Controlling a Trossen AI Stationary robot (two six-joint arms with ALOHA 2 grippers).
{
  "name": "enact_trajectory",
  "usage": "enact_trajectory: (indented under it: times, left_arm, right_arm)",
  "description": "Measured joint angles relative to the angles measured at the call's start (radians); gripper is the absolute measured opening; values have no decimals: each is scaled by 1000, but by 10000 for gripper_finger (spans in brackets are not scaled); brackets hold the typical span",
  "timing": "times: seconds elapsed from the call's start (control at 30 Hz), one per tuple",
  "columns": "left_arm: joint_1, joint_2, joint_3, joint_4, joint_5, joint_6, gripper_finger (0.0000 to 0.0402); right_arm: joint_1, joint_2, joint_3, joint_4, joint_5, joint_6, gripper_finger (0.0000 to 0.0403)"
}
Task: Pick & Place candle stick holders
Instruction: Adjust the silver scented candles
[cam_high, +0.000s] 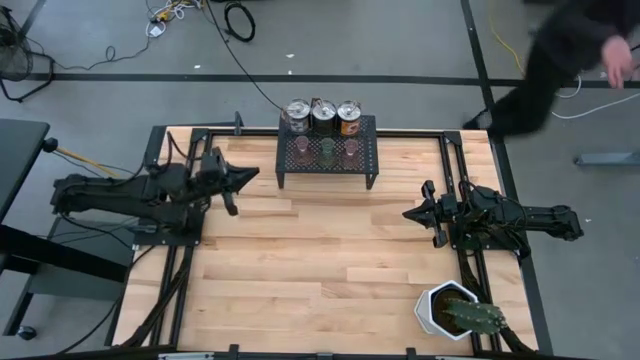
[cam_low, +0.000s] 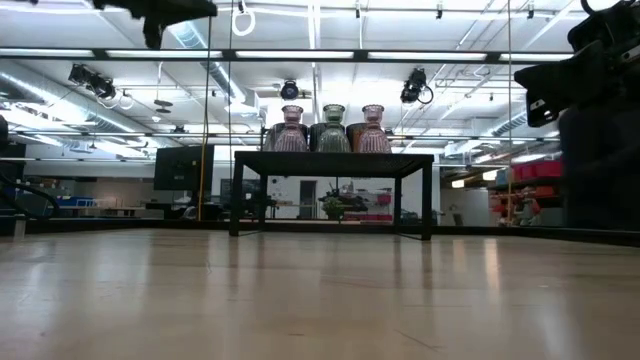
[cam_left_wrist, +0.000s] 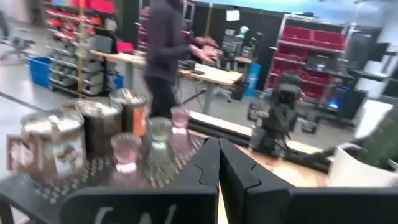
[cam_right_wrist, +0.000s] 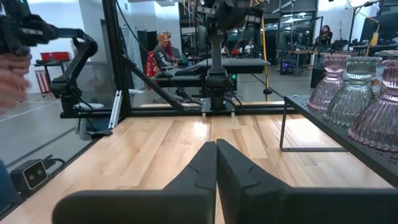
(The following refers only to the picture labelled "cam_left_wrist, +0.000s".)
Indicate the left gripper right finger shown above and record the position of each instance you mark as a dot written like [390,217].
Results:
[248,199]

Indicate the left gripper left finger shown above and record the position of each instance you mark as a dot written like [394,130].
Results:
[186,199]

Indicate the green glass candlestick holder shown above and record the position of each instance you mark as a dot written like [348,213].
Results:
[160,133]

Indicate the pink glass candlestick holder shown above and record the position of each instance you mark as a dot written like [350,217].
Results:
[180,119]
[126,155]

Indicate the orange label candle tin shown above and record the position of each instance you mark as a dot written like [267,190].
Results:
[133,115]

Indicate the dark striped candle tin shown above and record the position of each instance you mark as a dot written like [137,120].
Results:
[99,130]

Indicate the floral label candle tin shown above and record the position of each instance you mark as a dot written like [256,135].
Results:
[53,140]

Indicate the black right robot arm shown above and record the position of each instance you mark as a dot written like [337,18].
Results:
[276,121]

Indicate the white hexagonal planter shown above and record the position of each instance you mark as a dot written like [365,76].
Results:
[351,171]

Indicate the black perforated metal shelf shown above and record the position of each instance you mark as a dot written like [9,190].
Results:
[77,186]

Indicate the blue cylinder bin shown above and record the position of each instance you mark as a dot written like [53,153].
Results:
[253,79]

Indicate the wooden top standing desk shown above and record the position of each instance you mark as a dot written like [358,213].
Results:
[214,74]

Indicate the computer with blue light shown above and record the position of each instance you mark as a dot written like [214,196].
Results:
[345,99]

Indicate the person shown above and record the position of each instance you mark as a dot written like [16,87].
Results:
[164,46]

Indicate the red bin shelving rack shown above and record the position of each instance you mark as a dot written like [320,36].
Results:
[311,40]

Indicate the white paper sign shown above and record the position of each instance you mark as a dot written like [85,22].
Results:
[232,15]

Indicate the grey drawer storage rack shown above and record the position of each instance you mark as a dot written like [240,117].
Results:
[77,46]

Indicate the blue plastic crate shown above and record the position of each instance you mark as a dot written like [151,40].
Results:
[39,71]

